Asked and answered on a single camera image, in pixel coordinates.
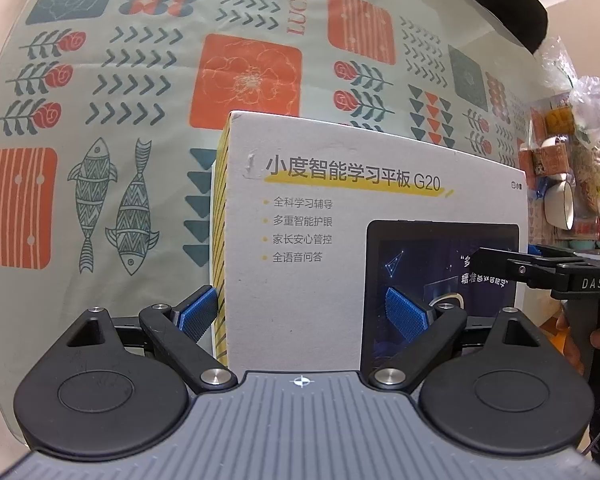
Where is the white bowl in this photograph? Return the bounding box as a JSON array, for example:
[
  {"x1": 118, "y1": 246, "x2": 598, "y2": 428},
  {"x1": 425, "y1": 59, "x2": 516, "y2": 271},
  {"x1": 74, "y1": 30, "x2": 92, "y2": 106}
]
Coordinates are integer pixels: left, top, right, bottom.
[{"x1": 544, "y1": 179, "x2": 577, "y2": 232}]

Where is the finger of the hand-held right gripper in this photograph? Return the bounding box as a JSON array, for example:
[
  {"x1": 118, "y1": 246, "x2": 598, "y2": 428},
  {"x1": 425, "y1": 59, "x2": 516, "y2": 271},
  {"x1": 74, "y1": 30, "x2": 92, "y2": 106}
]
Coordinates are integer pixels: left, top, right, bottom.
[{"x1": 472, "y1": 246, "x2": 571, "y2": 289}]

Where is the teal round container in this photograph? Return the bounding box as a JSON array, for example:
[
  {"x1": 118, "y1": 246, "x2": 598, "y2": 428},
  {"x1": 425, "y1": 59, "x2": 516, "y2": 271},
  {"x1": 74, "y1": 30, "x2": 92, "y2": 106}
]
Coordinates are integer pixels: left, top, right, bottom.
[{"x1": 569, "y1": 217, "x2": 600, "y2": 252}]

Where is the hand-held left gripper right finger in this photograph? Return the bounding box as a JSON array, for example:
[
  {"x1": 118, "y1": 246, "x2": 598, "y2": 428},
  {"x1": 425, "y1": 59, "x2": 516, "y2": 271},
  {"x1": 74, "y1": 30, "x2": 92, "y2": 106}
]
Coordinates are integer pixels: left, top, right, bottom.
[{"x1": 368, "y1": 287, "x2": 544, "y2": 390}]

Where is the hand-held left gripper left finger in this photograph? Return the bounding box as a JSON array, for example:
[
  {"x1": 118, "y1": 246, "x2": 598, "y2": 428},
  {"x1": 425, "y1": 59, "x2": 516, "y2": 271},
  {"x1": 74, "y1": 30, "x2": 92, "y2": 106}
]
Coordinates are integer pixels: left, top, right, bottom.
[{"x1": 67, "y1": 286, "x2": 234, "y2": 394}]

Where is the clear plastic bag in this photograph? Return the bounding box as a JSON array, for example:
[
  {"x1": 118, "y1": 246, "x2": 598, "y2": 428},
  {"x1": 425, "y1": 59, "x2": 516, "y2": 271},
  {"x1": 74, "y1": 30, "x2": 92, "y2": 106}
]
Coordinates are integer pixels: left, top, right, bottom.
[{"x1": 519, "y1": 35, "x2": 600, "y2": 261}]

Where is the person's right hand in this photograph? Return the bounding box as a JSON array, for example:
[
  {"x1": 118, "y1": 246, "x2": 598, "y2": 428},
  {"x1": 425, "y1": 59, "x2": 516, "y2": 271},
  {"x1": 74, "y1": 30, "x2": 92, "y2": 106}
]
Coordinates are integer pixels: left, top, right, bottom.
[{"x1": 554, "y1": 310, "x2": 600, "y2": 377}]

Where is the patterned cloth desktop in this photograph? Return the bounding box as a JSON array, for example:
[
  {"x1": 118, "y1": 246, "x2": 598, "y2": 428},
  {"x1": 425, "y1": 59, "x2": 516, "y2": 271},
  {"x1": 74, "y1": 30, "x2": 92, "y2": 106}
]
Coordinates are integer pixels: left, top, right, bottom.
[{"x1": 0, "y1": 0, "x2": 556, "y2": 461}]

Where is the white tablet box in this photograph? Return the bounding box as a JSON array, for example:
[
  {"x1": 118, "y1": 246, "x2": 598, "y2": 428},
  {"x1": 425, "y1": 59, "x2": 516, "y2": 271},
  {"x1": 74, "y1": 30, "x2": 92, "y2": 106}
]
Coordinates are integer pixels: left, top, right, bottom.
[{"x1": 210, "y1": 110, "x2": 529, "y2": 385}]

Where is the orange snack packet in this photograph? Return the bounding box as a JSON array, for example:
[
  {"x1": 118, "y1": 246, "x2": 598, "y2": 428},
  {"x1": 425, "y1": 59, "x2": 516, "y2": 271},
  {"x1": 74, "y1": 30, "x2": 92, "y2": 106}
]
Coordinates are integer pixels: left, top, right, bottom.
[{"x1": 529, "y1": 135, "x2": 574, "y2": 179}]

